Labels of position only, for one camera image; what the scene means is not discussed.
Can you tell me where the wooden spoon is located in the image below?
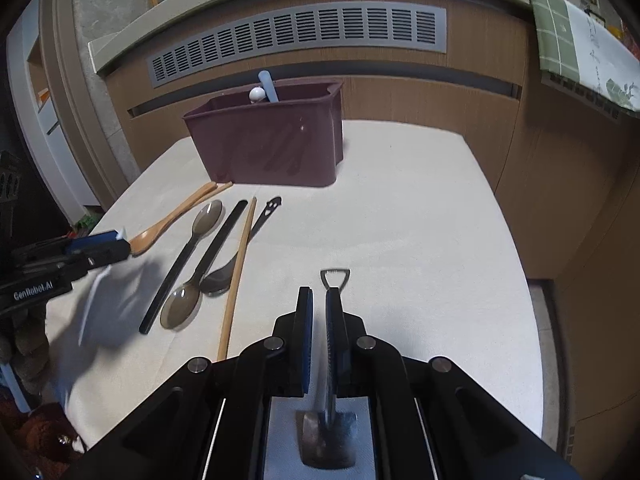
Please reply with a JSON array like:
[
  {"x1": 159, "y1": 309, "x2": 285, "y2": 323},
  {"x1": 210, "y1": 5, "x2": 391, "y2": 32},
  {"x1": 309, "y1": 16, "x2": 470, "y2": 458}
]
[{"x1": 128, "y1": 182, "x2": 218, "y2": 257}]

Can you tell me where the black smiley-handle spoon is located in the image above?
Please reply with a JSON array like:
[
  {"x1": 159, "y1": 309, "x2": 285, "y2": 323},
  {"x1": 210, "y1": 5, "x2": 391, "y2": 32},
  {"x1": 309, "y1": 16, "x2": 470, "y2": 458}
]
[{"x1": 199, "y1": 195, "x2": 283, "y2": 297}]

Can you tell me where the white ball-end utensil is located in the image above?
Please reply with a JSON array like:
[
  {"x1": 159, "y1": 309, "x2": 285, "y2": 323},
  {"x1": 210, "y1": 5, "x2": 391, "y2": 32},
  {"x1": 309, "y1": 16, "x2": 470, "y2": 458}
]
[{"x1": 248, "y1": 87, "x2": 266, "y2": 103}]

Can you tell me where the grey-blue plastic spoon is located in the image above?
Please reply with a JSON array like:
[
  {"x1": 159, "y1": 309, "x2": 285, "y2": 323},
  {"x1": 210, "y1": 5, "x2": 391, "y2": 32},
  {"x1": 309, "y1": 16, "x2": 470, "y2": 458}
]
[{"x1": 258, "y1": 70, "x2": 279, "y2": 103}]

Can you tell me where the left hand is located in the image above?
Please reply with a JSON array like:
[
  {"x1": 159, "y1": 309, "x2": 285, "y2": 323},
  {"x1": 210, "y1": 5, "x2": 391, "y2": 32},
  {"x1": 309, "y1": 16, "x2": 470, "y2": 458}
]
[{"x1": 1, "y1": 304, "x2": 51, "y2": 396}]

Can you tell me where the white refrigerator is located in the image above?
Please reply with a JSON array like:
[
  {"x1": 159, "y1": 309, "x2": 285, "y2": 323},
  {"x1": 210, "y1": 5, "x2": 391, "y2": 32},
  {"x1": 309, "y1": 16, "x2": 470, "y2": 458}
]
[{"x1": 6, "y1": 0, "x2": 100, "y2": 224}]

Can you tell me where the beige tablecloth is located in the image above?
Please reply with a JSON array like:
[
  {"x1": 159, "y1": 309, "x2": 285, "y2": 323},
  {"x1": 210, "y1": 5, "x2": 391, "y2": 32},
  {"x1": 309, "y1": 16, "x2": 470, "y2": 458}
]
[{"x1": 47, "y1": 120, "x2": 544, "y2": 444}]

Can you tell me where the maroon plastic utensil caddy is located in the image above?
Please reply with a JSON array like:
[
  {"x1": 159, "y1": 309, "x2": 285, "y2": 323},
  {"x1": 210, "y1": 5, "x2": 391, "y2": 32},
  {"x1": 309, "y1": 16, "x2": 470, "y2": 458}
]
[{"x1": 183, "y1": 80, "x2": 344, "y2": 188}]

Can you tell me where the grey ventilation grille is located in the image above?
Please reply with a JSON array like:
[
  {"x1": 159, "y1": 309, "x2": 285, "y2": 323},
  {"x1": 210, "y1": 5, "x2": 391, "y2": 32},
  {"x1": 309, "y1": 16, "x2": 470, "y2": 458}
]
[{"x1": 146, "y1": 1, "x2": 447, "y2": 88}]

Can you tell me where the green checked towel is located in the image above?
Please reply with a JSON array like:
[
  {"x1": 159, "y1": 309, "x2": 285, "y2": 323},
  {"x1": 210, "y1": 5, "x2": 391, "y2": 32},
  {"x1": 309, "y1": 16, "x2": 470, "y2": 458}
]
[{"x1": 525, "y1": 0, "x2": 640, "y2": 120}]

